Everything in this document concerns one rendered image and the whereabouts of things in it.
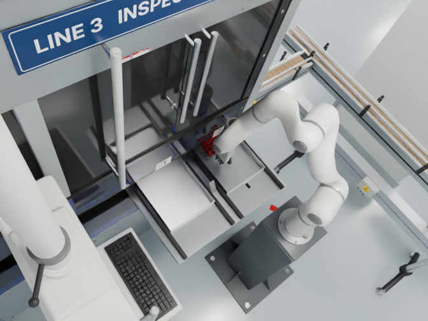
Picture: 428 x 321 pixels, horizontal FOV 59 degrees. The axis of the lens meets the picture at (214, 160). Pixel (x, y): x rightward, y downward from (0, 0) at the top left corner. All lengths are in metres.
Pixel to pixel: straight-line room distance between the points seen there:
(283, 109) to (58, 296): 0.90
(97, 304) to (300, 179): 2.34
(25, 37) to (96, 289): 0.59
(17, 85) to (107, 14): 0.25
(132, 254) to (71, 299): 0.83
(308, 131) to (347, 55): 2.96
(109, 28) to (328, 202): 1.06
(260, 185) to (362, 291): 1.38
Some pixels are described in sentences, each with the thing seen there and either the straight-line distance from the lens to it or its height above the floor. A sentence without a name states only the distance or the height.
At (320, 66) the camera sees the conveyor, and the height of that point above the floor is 0.93.
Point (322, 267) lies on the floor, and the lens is 2.96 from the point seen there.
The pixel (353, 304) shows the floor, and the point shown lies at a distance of 3.01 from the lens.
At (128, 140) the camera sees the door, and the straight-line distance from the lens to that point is 1.42.
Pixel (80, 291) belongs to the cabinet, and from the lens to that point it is 1.03.
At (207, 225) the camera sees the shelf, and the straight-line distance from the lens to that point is 1.83.
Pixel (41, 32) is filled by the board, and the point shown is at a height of 1.99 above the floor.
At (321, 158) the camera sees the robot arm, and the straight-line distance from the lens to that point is 1.45.
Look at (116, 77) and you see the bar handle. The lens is 0.96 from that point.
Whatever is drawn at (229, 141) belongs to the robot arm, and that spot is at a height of 1.27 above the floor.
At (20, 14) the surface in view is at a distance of 0.83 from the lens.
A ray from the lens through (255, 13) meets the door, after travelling 1.35.
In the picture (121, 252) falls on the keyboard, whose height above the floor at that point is 0.83.
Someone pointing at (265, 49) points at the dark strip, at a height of 1.54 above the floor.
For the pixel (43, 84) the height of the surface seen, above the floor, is 1.84.
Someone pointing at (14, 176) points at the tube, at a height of 2.11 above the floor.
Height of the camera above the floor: 2.59
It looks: 60 degrees down
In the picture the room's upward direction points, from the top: 22 degrees clockwise
